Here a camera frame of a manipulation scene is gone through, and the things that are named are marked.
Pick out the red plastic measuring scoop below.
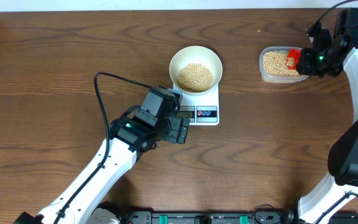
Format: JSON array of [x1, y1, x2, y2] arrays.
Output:
[[286, 48, 301, 70]]

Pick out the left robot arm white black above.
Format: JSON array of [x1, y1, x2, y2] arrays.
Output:
[[14, 87, 190, 224]]

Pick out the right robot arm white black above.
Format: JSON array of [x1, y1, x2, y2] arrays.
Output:
[[293, 8, 358, 223]]

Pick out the white digital kitchen scale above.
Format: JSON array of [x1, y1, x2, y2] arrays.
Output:
[[178, 85, 219, 126]]

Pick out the soybeans in bowl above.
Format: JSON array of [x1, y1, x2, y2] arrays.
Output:
[[178, 63, 214, 93]]

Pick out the white ceramic bowl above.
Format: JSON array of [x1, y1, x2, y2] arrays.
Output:
[[168, 45, 223, 96]]

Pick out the clear plastic container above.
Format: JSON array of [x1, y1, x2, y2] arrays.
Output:
[[259, 47, 308, 84]]

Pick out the soybeans in container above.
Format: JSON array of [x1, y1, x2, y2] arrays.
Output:
[[262, 51, 300, 77]]

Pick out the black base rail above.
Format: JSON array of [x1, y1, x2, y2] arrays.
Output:
[[85, 202, 358, 224]]

